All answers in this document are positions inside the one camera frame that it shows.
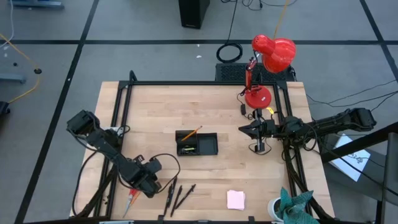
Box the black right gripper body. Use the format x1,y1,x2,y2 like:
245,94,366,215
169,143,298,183
254,108,268,154

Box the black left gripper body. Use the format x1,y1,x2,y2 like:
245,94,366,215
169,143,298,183
132,154,163,198

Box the yellow pencil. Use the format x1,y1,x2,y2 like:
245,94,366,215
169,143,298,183
127,191,142,209
180,125,203,142

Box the red-handled scissors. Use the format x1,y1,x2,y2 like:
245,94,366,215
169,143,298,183
122,188,141,218

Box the black pen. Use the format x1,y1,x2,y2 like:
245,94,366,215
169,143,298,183
170,185,183,218
174,183,197,210
163,183,174,217

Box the pink sticky note pad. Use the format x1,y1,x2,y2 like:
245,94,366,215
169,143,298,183
226,189,247,212

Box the black mesh desk organizer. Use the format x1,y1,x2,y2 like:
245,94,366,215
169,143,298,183
175,129,219,157

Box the black perforated equipment case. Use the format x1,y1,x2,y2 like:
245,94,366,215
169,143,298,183
215,63,295,83

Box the white plant pot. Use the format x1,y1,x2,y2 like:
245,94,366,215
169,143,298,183
267,197,285,222

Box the red desk lamp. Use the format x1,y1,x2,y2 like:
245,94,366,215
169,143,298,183
243,34,297,110

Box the white paper sheet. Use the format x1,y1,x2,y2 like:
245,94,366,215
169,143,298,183
328,133,372,183

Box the black metal beam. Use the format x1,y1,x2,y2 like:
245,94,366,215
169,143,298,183
319,120,398,163

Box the black computer tower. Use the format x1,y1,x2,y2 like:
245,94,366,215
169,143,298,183
178,0,211,30

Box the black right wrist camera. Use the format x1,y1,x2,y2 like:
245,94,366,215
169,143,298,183
262,119,278,138

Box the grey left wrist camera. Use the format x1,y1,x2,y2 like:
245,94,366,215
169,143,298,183
149,157,164,175

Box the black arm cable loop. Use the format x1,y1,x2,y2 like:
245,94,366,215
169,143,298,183
115,124,132,138

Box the black aluminium rig frame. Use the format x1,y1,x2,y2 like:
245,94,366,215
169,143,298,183
70,70,335,224

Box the coiled black floor cable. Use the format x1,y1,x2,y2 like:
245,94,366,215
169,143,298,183
215,0,244,64

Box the yellow hanging cable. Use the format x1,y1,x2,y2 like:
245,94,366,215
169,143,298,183
0,32,42,104
272,0,290,40

